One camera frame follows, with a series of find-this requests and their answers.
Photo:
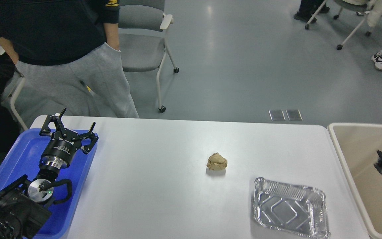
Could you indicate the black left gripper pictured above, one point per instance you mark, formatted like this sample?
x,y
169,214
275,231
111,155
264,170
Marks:
x,y
62,146

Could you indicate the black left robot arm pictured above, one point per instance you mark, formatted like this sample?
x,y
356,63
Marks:
x,y
41,180

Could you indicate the beige plastic bin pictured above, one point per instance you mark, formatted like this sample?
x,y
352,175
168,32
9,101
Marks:
x,y
356,145

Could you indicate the blue plastic tray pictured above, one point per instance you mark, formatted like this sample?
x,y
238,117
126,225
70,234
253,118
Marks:
x,y
24,158

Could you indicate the person in black hoodie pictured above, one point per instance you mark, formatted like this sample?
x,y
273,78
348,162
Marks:
x,y
65,48

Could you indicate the grey chair at left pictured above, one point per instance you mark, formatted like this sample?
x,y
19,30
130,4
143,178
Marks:
x,y
8,86

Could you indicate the aluminium foil tray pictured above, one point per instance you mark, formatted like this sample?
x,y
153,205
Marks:
x,y
296,209

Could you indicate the metal floor socket plate right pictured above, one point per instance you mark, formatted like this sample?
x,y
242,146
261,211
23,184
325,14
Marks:
x,y
294,115

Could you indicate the metal floor socket plate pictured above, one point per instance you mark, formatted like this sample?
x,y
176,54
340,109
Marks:
x,y
294,115
277,115

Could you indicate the grey office chair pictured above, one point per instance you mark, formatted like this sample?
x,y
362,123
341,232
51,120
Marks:
x,y
144,53

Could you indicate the metal floor socket plate left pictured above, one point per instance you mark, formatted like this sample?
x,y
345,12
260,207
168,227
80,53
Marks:
x,y
277,115

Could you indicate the crumpled brown paper ball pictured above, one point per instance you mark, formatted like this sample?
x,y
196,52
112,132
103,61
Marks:
x,y
216,162

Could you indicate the person in dark shoes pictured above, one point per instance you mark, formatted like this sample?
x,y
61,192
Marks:
x,y
306,9

